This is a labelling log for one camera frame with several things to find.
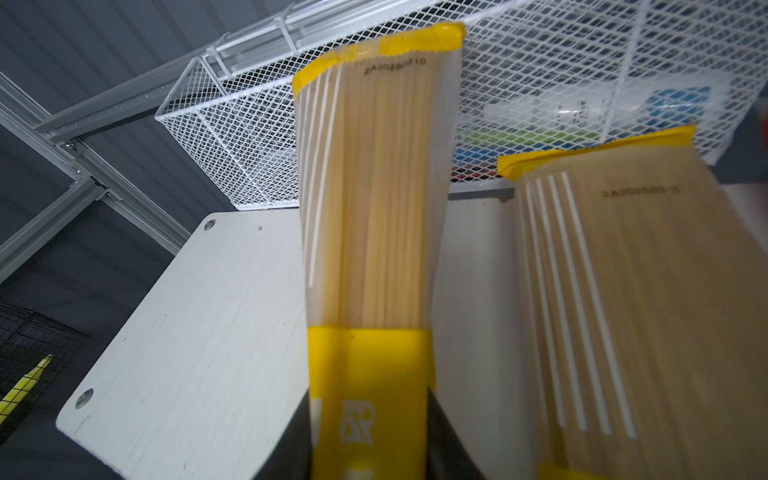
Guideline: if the white wire mesh basket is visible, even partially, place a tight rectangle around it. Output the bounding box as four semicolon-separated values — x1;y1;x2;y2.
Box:
156;1;767;210

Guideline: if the yellow green marker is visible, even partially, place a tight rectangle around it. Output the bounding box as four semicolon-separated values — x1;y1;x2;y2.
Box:
0;354;54;424

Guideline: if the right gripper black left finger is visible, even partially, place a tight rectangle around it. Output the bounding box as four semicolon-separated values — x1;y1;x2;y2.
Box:
254;391;312;480

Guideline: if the white two-tier shelf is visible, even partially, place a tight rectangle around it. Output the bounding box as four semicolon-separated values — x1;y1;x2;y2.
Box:
55;182;768;480

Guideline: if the black wire basket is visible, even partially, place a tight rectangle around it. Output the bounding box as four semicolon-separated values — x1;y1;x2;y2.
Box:
1;303;89;443

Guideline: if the yellow Pastatime spaghetti bag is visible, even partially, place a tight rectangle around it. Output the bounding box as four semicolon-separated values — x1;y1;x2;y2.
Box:
292;22;466;479
497;125;767;479

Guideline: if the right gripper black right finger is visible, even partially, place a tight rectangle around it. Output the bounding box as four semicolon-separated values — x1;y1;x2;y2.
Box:
425;389;483;480

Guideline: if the white tube in basket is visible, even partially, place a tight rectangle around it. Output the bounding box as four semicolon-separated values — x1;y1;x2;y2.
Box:
483;70;733;132

